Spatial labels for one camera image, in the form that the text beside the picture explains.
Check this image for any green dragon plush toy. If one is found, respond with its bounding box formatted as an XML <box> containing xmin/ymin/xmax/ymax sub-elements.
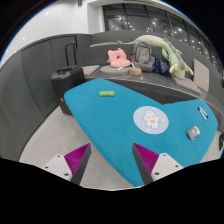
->
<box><xmin>116</xmin><ymin>34</ymin><xmax>194</xmax><ymax>80</ymax></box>

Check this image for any round bunny mouse pad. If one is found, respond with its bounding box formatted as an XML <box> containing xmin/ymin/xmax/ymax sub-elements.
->
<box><xmin>133</xmin><ymin>106</ymin><xmax>169</xmax><ymax>135</ymax></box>

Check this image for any grey curved sofa bench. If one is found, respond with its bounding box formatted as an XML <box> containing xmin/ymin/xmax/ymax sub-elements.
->
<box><xmin>76</xmin><ymin>30</ymin><xmax>224</xmax><ymax>113</ymax></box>

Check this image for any black suitcase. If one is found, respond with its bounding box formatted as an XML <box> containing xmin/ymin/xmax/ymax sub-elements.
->
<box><xmin>51</xmin><ymin>65</ymin><xmax>85</xmax><ymax>115</ymax></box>

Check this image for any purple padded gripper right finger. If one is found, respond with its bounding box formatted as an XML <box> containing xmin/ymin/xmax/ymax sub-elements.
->
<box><xmin>132</xmin><ymin>143</ymin><xmax>183</xmax><ymax>185</ymax></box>

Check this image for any grey backpack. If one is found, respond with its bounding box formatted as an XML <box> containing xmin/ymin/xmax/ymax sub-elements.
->
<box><xmin>131</xmin><ymin>42</ymin><xmax>155</xmax><ymax>72</ymax></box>

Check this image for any grey square cushion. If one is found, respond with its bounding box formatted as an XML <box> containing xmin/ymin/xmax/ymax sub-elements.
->
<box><xmin>193</xmin><ymin>60</ymin><xmax>209</xmax><ymax>92</ymax></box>

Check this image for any green rectangular case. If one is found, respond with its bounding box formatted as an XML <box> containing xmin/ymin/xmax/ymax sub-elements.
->
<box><xmin>99</xmin><ymin>91</ymin><xmax>116</xmax><ymax>97</ymax></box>

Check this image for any blue table cloth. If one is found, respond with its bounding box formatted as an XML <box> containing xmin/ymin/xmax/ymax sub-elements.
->
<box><xmin>64</xmin><ymin>79</ymin><xmax>218</xmax><ymax>187</ymax></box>

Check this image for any round grey seat cushion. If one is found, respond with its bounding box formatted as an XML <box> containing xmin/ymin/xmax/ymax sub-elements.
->
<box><xmin>100</xmin><ymin>65</ymin><xmax>130</xmax><ymax>75</ymax></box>

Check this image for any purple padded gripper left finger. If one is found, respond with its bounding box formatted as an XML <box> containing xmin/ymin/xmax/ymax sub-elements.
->
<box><xmin>42</xmin><ymin>143</ymin><xmax>91</xmax><ymax>185</ymax></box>

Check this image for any small brown basket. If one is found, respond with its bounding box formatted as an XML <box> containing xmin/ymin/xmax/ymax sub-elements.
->
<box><xmin>129</xmin><ymin>67</ymin><xmax>142</xmax><ymax>76</ymax></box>

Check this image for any dark blue bag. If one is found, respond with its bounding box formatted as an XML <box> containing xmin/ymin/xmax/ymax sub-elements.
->
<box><xmin>153</xmin><ymin>59</ymin><xmax>169</xmax><ymax>74</ymax></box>

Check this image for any pink plush toy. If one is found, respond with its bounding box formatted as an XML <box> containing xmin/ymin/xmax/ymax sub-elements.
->
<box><xmin>107</xmin><ymin>48</ymin><xmax>131</xmax><ymax>68</ymax></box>

